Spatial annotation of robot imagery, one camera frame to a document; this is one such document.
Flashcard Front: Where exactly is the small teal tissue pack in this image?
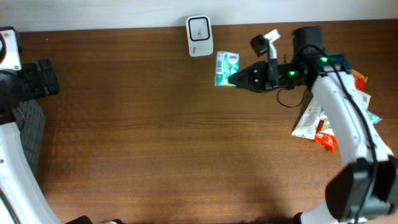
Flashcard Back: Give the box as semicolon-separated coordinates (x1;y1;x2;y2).
215;51;239;86

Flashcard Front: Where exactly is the cream snack bag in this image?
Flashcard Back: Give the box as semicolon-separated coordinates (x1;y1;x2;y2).
320;90;371;136

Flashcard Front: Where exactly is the white cosmetic tube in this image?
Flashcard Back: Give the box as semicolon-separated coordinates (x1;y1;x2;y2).
292;98;322;140

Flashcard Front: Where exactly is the orange spaghetti pasta pack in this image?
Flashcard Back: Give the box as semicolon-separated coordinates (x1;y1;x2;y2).
314;70;368;152

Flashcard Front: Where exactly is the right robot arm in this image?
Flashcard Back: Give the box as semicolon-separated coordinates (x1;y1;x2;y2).
229;26;397;223

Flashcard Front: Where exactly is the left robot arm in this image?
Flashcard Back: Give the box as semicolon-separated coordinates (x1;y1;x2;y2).
1;27;61;223

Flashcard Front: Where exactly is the white barcode scanner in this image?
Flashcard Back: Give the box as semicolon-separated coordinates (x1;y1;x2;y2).
185;15;214;57

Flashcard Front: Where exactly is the grey plastic mesh basket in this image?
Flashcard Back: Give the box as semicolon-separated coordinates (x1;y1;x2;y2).
14;100;46;175

